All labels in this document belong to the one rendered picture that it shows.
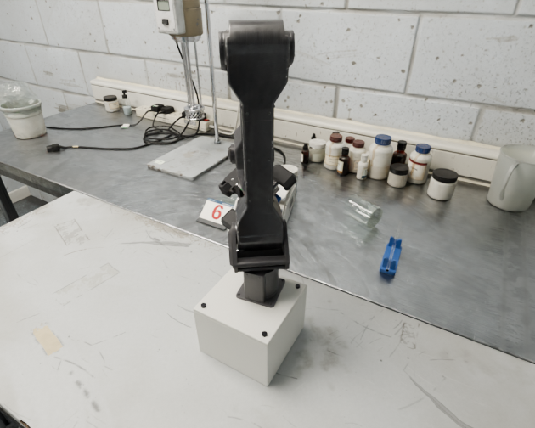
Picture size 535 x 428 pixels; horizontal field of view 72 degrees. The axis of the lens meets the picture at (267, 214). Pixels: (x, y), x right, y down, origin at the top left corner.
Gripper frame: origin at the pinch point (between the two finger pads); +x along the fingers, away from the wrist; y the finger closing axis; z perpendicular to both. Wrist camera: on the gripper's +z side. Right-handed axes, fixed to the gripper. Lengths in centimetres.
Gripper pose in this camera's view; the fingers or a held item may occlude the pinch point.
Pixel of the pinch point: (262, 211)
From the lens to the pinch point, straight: 84.5
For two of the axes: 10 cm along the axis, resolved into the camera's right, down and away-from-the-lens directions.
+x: 1.2, 4.6, 8.8
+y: -6.7, 6.9, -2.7
